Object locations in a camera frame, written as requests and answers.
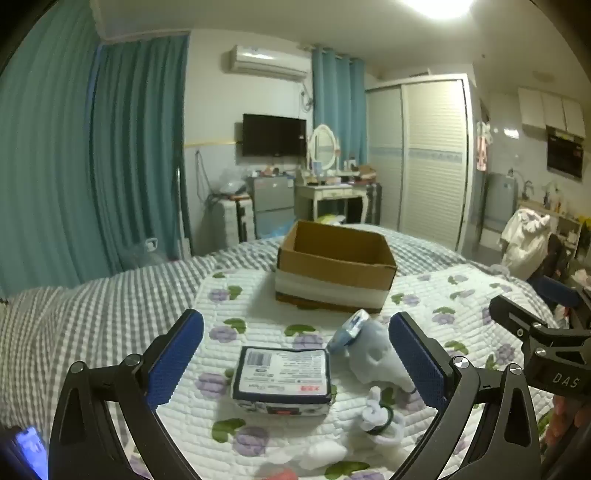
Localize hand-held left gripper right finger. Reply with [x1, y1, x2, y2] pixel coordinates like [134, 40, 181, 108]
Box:
[388, 311, 542, 480]

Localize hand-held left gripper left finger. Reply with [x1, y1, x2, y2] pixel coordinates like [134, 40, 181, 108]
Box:
[48, 308, 205, 480]

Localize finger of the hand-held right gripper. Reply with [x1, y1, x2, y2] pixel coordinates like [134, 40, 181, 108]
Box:
[488, 294, 557, 344]
[531, 275, 591, 329]

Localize grey plush toy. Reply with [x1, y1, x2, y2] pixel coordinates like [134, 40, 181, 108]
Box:
[346, 318, 416, 391]

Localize white fluffy hair tie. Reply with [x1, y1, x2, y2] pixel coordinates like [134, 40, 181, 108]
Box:
[358, 387, 407, 446]

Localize small blue tissue packet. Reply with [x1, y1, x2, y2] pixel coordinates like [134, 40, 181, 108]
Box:
[328, 309, 372, 354]

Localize white labelled tissue pack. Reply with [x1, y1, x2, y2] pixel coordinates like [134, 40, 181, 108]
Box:
[229, 346, 334, 417]

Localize cardboard box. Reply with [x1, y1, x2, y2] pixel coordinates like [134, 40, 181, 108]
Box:
[274, 220, 399, 315]

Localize white soft cloth ball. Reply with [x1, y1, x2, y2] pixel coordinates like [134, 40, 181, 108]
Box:
[268, 438, 349, 472]

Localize person's right hand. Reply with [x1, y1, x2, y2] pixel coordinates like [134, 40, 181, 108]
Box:
[544, 395, 591, 449]

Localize black chair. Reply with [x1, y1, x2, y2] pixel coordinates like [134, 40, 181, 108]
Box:
[526, 233, 573, 289]

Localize white clothes pile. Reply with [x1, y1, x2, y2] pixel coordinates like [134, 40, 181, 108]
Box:
[499, 208, 553, 281]

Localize kitchen shelf with bottles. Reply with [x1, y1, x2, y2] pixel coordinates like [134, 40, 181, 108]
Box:
[517, 182, 583, 264]

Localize white floral quilt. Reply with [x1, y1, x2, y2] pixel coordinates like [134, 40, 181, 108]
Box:
[124, 258, 561, 480]

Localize grey washing machine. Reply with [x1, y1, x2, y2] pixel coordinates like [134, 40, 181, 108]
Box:
[481, 171, 519, 232]

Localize black range hood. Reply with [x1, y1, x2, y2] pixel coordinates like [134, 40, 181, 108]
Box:
[546, 124, 588, 181]

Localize white suitcase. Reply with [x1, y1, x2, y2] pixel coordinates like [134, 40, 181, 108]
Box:
[220, 196, 256, 246]

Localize pink hanging item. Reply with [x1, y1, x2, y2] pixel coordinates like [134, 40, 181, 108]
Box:
[475, 121, 493, 172]

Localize white sliding door wardrobe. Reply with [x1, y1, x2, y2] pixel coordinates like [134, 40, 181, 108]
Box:
[364, 74, 477, 256]

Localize smartphone with lit screen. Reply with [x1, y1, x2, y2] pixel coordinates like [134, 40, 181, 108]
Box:
[0, 425, 48, 480]

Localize grey mini fridge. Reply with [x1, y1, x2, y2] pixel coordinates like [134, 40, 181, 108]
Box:
[247, 176, 297, 241]

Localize clear plastic bag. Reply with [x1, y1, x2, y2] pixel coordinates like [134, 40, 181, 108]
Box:
[215, 166, 249, 195]

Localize white dressing table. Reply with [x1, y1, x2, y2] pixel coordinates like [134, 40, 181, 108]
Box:
[294, 176, 373, 223]

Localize wide teal curtain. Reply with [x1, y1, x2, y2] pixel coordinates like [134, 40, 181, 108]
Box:
[0, 0, 194, 298]

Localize oval white vanity mirror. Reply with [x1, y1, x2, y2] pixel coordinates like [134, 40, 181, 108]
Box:
[307, 123, 342, 172]

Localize narrow teal curtain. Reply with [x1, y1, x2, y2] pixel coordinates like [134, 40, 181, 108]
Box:
[310, 44, 369, 163]

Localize white air conditioner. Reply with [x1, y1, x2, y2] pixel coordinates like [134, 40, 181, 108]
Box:
[226, 44, 311, 82]

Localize ceiling light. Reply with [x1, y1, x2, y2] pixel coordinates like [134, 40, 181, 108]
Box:
[396, 0, 478, 22]

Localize white wall cabinets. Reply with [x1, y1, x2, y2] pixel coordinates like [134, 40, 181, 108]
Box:
[517, 86, 588, 138]

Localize black wall television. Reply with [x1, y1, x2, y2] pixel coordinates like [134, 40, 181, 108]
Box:
[241, 113, 308, 158]

